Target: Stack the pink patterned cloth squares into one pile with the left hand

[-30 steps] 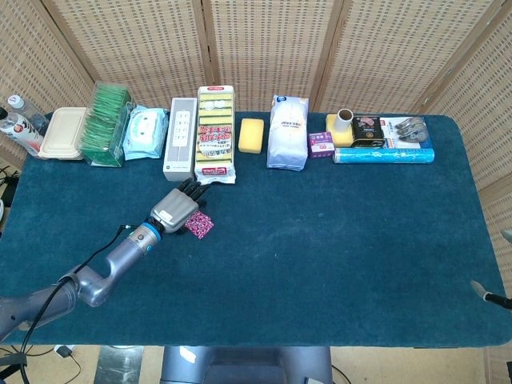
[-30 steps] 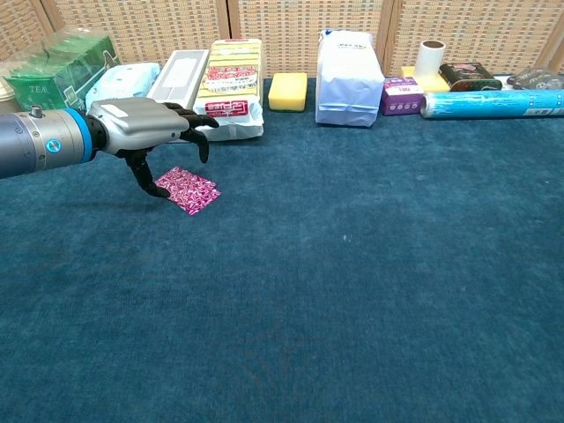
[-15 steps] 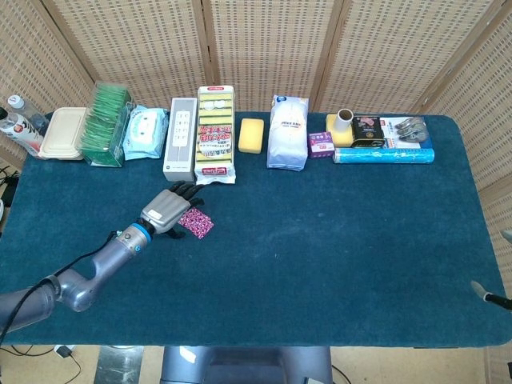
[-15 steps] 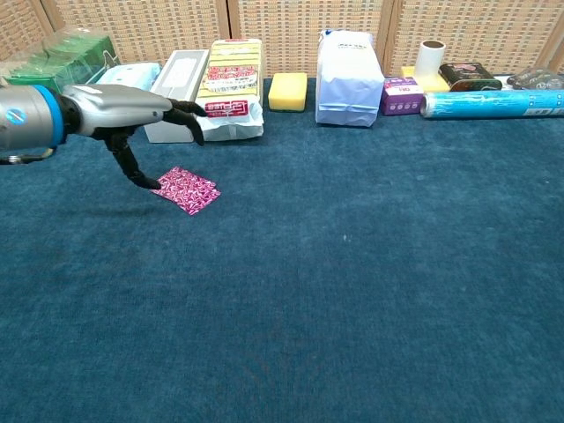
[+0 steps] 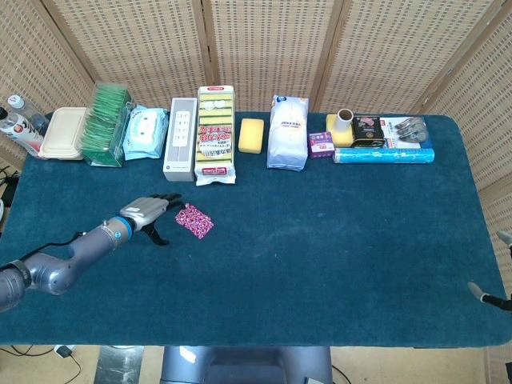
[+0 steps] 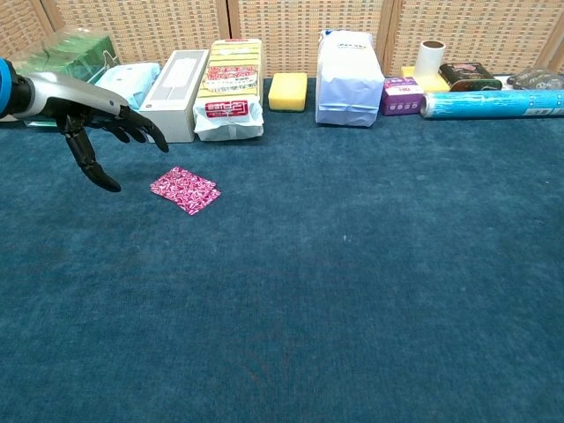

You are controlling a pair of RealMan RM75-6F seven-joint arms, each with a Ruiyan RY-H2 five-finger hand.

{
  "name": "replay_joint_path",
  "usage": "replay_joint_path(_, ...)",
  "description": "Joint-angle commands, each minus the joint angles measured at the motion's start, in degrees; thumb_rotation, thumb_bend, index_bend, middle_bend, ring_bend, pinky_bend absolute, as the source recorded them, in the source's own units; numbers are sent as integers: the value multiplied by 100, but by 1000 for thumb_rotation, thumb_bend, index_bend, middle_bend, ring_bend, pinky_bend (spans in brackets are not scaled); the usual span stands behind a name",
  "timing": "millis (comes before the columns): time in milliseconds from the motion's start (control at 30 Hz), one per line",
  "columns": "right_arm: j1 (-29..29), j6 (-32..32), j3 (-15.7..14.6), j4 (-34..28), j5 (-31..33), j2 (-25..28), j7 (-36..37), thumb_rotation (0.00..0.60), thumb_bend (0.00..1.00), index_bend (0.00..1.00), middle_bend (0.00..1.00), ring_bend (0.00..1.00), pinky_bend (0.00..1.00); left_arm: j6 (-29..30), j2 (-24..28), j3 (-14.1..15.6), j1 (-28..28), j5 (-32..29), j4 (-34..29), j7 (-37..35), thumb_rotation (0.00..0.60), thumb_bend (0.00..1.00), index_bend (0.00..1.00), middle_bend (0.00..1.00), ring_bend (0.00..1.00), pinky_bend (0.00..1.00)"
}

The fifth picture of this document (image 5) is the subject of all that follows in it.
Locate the blue cling film roll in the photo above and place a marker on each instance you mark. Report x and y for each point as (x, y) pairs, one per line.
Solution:
(384, 156)

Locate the white paper bag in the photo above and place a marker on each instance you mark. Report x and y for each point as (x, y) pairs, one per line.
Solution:
(286, 136)

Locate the yellow sponge multipack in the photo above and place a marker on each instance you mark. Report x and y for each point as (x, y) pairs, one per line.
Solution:
(215, 132)

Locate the pink patterned card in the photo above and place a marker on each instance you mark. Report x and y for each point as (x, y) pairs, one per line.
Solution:
(194, 221)

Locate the woven bamboo folding screen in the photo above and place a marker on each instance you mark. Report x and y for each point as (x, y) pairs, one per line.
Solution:
(264, 48)

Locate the clear bottle white cap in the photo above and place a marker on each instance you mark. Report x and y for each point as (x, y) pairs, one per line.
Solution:
(24, 110)

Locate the teal felt table cover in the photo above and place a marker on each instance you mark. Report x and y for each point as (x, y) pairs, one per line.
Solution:
(320, 240)

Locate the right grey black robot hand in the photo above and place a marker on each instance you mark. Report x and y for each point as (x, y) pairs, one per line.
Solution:
(476, 289)

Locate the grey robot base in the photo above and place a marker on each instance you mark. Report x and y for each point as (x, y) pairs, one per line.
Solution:
(248, 368)

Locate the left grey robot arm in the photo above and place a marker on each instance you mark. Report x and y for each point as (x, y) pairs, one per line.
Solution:
(80, 250)

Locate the beige lidded food container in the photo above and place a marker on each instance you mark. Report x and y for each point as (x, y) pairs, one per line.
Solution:
(64, 132)

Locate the light blue wet wipes pack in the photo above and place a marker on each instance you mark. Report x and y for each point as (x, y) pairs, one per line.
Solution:
(144, 132)

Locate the dark green tin can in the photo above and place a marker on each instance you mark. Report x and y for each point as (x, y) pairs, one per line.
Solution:
(368, 134)

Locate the grey metal table foot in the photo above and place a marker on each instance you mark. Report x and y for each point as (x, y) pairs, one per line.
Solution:
(120, 366)

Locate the clear box green tea bags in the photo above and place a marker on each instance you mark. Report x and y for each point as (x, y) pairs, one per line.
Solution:
(104, 124)

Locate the small purple box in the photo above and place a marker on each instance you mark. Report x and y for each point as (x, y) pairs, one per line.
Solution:
(322, 146)

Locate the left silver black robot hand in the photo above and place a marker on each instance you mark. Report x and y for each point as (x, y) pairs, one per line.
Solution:
(144, 210)

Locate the white roll cardboard core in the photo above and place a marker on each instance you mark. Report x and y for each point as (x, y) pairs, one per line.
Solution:
(344, 122)

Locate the long white cardboard box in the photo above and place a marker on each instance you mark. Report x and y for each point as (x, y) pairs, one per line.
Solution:
(180, 136)

